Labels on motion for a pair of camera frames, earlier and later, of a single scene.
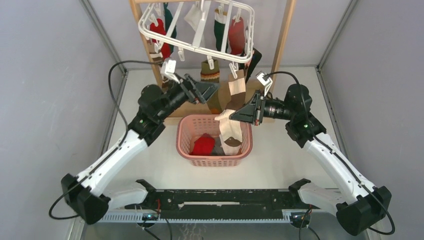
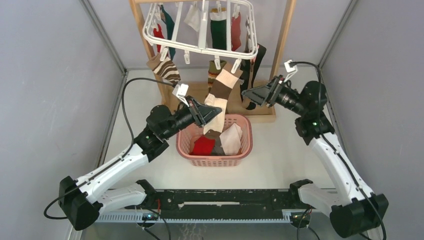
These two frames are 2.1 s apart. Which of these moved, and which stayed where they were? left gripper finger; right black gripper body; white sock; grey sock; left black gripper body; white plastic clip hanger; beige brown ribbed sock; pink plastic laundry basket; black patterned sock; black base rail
Moved: left gripper finger; right black gripper body; white plastic clip hanger; left black gripper body; black patterned sock; beige brown ribbed sock
Stayed: black base rail; white sock; pink plastic laundry basket; grey sock
